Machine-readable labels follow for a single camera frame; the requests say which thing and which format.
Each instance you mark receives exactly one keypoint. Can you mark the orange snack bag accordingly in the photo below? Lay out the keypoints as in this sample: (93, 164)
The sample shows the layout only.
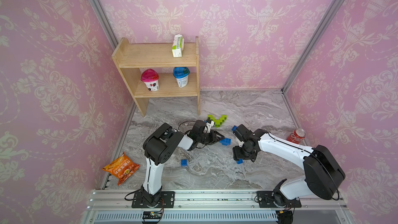
(122, 168)

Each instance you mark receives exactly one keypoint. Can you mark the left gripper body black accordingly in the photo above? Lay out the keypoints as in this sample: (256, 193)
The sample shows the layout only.
(208, 138)

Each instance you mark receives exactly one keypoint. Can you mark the green small lego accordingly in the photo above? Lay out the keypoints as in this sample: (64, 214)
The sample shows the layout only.
(223, 118)

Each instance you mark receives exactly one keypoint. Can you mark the aluminium front rail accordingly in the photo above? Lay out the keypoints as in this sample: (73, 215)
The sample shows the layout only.
(220, 206)

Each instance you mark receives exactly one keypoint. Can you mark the wooden two-tier shelf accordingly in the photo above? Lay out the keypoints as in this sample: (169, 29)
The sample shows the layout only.
(129, 59)

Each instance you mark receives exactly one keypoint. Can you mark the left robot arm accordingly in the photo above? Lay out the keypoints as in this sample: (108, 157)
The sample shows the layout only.
(160, 146)

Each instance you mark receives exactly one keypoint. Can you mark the red soda can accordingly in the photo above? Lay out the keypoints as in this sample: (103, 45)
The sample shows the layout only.
(297, 136)

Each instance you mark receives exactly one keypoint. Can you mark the pink lid yogurt cup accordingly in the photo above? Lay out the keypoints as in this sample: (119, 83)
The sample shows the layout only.
(151, 79)

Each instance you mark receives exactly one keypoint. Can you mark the green long lego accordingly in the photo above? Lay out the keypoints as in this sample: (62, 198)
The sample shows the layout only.
(218, 123)

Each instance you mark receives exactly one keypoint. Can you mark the green white carton box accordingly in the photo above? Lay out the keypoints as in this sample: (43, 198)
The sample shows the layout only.
(178, 46)

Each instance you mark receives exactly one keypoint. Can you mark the blue large lego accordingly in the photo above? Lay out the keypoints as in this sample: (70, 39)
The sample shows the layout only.
(226, 142)

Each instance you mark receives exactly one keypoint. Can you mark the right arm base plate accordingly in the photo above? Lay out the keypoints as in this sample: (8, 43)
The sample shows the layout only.
(269, 199)

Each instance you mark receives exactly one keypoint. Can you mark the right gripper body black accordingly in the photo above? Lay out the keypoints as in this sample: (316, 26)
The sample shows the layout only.
(242, 152)

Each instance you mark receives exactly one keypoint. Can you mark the green lego pair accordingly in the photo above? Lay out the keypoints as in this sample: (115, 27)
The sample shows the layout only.
(212, 120)

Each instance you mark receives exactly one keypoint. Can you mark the blue lid yogurt cup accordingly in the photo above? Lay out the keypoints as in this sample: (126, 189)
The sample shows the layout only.
(182, 76)

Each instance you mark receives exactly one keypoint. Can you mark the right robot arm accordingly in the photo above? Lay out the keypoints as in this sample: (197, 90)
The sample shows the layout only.
(322, 173)

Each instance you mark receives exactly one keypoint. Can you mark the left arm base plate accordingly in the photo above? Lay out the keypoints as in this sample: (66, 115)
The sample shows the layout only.
(161, 199)

